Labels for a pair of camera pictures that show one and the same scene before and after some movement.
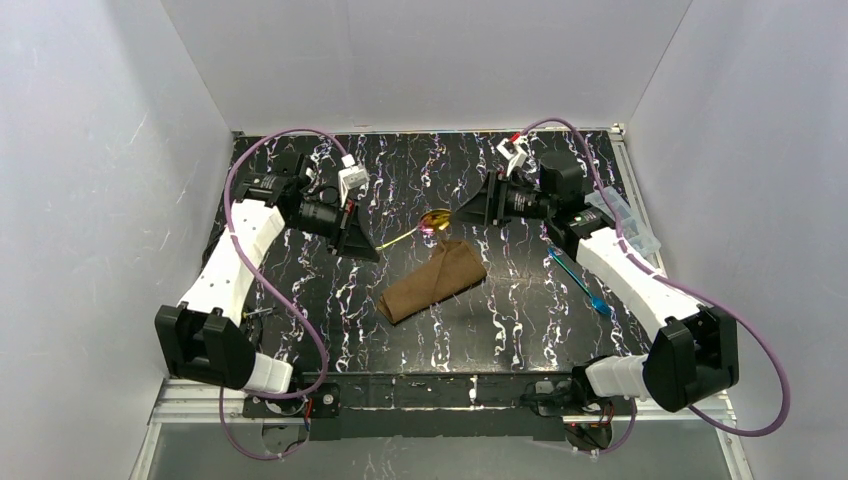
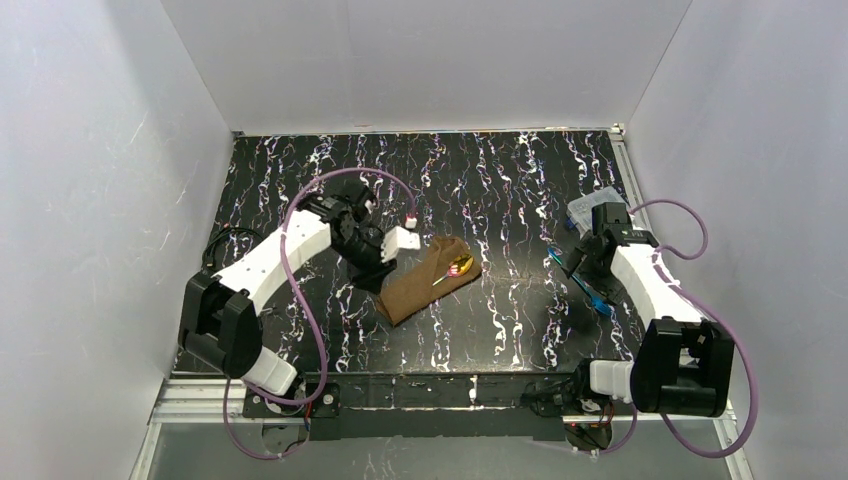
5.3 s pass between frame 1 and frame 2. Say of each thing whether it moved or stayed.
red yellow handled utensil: moved
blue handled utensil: stayed
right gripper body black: moved
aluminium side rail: stayed
